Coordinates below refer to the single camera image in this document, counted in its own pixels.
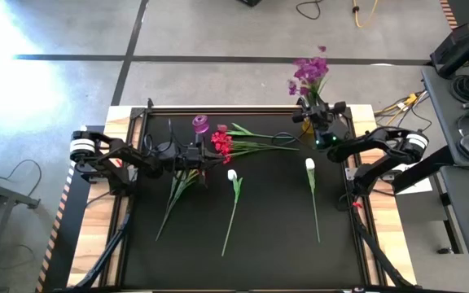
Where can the red black tool case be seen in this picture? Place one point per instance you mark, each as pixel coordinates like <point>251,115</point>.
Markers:
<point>458,40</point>

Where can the white artificial tulip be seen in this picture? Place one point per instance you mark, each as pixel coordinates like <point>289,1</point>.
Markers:
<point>309,163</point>
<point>232,175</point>

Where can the purple artificial flower bunch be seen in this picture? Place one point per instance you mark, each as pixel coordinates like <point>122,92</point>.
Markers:
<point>312,69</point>
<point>292,87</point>

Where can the purple glass vase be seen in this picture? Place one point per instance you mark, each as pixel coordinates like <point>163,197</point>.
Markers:
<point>200,124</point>

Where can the white paper sheet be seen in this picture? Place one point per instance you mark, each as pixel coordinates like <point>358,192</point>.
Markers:
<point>419,188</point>

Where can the black frame strut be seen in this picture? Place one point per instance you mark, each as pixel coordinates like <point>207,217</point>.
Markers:
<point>108,252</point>
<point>381,256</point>

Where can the black aluminium table frame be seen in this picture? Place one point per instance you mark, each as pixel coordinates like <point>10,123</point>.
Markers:
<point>259,110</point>

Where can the black table mat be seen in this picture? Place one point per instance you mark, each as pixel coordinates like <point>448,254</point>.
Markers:
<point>271,228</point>

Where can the yellow vase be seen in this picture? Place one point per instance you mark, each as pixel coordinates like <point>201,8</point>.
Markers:
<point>307,127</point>

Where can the red artificial flower bunch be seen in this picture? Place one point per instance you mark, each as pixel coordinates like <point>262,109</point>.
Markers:
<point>221,144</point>
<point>177,191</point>

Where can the pink artificial tulip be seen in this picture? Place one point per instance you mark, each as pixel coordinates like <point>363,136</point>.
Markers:
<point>222,128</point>

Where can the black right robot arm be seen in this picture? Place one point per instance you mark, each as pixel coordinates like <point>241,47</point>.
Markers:
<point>381,140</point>

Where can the black diagonal support beam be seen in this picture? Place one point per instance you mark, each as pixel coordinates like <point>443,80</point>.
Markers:
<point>422,171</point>

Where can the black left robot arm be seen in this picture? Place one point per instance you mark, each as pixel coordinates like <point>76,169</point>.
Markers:
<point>128,154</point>

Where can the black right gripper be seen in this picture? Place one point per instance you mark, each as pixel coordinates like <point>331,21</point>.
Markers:
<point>320,122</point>

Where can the black base platform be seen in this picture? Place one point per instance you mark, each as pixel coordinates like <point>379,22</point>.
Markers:
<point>65,228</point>

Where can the black box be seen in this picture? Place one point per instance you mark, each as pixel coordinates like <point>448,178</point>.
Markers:
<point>251,2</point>

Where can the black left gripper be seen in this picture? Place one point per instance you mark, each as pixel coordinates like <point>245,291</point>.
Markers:
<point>177,156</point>

